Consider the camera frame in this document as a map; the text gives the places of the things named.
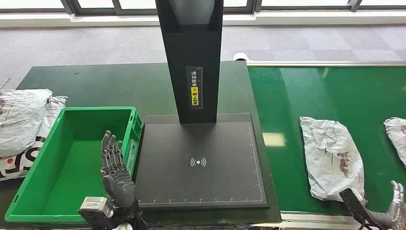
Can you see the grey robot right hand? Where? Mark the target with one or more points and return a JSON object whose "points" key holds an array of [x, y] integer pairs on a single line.
{"points": [[398, 212]]}

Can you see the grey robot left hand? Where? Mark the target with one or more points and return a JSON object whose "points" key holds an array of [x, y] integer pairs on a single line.
{"points": [[119, 184]]}

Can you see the grey parcel with bold red print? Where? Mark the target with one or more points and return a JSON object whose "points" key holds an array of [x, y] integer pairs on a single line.
{"points": [[398, 136]]}

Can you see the grey parcel with faint red print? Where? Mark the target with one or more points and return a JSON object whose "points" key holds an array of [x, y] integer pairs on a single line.
{"points": [[330, 158]]}

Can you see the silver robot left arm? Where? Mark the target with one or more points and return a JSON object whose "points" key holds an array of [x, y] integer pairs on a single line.
{"points": [[136, 219]]}

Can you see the black inbound scanner machine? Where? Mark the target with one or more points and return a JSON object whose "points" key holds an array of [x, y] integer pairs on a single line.
{"points": [[196, 184]]}

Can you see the white parcel with black letters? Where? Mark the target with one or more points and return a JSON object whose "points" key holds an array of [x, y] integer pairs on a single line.
{"points": [[19, 162]]}

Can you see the large grey crumpled parcel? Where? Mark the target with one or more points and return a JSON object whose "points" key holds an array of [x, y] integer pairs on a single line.
{"points": [[22, 120]]}

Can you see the green conveyor belt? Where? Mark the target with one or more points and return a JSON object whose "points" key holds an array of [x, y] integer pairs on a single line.
{"points": [[301, 95]]}

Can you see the white conveyor roller end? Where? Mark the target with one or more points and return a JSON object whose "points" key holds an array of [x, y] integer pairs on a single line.
{"points": [[241, 56]]}

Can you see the green plastic crate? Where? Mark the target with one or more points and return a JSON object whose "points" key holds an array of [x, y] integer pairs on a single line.
{"points": [[73, 177]]}

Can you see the yellow black ruler label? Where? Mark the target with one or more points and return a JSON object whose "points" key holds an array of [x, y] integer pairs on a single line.
{"points": [[194, 95]]}

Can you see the white window sill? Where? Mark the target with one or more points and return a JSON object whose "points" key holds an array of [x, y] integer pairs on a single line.
{"points": [[285, 19]]}

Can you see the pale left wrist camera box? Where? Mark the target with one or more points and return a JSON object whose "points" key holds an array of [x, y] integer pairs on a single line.
{"points": [[95, 208]]}

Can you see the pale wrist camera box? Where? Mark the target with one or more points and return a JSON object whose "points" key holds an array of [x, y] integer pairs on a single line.
{"points": [[352, 201], [95, 208]]}

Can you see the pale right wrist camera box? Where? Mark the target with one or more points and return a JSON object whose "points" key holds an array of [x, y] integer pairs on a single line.
{"points": [[352, 201]]}

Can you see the silver conveyor side rail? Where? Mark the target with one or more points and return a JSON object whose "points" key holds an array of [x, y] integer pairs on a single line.
{"points": [[311, 219], [317, 63]]}

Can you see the dark window frame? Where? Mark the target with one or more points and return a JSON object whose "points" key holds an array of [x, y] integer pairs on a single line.
{"points": [[95, 11]]}

